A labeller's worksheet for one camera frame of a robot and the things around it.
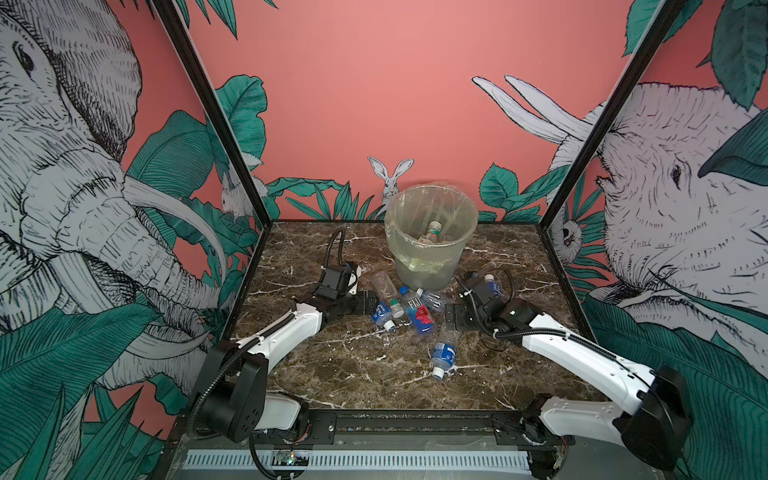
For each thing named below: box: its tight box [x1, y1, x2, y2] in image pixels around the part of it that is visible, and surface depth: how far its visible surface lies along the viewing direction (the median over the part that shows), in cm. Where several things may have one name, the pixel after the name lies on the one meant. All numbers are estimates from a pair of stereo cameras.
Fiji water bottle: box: [399, 286, 433, 336], surface depth 92 cm
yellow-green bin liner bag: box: [385, 183, 478, 273], surface depth 95 cm
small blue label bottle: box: [371, 301, 396, 332], surface depth 90 cm
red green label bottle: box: [427, 220, 442, 243], surface depth 103 cm
